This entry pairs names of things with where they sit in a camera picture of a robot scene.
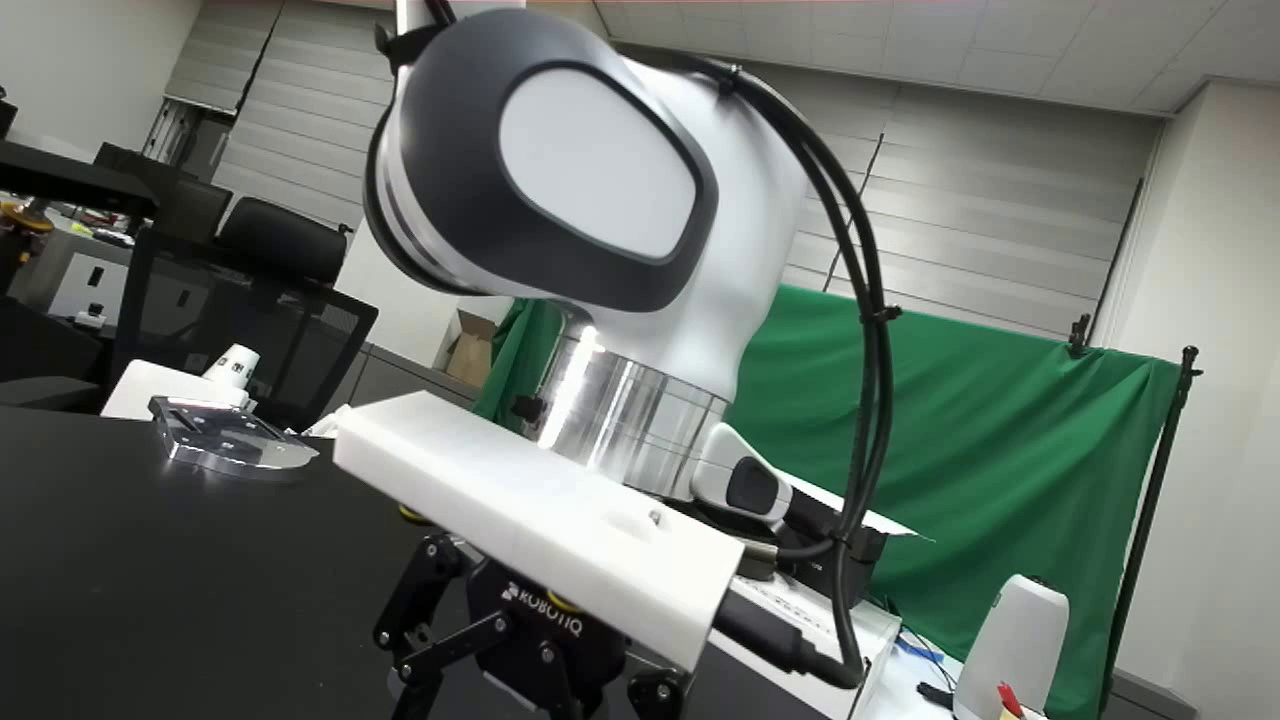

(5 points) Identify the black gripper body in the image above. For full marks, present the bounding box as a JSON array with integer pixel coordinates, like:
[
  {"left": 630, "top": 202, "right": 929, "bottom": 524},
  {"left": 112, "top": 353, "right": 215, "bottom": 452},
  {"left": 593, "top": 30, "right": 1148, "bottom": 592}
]
[{"left": 374, "top": 527, "right": 689, "bottom": 720}]

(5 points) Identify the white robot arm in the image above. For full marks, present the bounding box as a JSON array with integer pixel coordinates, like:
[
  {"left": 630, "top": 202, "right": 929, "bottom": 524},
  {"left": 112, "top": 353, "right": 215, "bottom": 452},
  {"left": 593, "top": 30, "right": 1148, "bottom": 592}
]
[{"left": 342, "top": 0, "right": 804, "bottom": 720}]

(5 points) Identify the black office chair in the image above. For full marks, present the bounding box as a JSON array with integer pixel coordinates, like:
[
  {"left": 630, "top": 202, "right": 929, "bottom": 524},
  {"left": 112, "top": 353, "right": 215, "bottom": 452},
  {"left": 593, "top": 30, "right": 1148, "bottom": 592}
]
[{"left": 97, "top": 143, "right": 378, "bottom": 429}]

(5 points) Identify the white plastic bottle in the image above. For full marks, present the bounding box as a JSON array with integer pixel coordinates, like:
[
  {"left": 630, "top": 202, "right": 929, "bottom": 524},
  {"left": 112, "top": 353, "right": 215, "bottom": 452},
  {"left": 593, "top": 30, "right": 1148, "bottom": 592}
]
[{"left": 953, "top": 576, "right": 1072, "bottom": 720}]

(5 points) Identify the green backdrop cloth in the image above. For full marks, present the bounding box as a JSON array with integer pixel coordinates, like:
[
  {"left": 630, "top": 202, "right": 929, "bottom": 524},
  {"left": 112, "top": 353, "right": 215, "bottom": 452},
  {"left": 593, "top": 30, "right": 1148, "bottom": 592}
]
[{"left": 471, "top": 286, "right": 1177, "bottom": 720}]

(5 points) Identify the black backdrop stand pole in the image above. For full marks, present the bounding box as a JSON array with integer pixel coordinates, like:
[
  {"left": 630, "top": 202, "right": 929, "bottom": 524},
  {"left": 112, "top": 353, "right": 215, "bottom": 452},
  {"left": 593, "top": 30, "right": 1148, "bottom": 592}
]
[{"left": 1101, "top": 346, "right": 1204, "bottom": 718}]

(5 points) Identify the white wrist camera mount plate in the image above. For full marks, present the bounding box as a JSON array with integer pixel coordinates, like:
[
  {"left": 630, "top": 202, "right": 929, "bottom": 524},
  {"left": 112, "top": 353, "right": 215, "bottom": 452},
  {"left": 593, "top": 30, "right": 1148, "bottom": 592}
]
[{"left": 316, "top": 392, "right": 745, "bottom": 671}]

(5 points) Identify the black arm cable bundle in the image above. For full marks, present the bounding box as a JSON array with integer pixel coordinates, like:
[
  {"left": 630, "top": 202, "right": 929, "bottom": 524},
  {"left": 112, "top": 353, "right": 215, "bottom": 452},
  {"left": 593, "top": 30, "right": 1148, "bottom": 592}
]
[{"left": 692, "top": 55, "right": 901, "bottom": 694}]

